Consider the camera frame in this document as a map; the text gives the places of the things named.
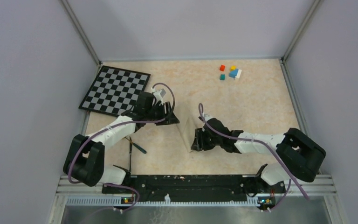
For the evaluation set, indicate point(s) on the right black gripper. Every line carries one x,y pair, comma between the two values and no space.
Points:
199,144

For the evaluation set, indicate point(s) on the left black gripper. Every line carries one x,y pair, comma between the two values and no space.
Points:
173,120

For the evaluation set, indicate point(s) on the beige cloth napkin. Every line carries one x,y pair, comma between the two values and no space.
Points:
187,128

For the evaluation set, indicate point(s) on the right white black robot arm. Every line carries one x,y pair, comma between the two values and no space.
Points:
297,155

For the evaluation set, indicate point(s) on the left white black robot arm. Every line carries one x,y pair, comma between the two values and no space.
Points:
85,161

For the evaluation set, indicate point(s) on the black grey checkerboard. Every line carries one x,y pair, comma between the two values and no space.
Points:
114,90

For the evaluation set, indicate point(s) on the blue block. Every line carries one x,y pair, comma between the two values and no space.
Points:
232,74

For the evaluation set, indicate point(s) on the white block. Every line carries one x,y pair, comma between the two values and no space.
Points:
238,74

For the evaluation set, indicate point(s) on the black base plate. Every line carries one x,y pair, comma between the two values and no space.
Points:
196,188

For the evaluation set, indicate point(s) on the aluminium frame rail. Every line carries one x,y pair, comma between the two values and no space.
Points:
81,194

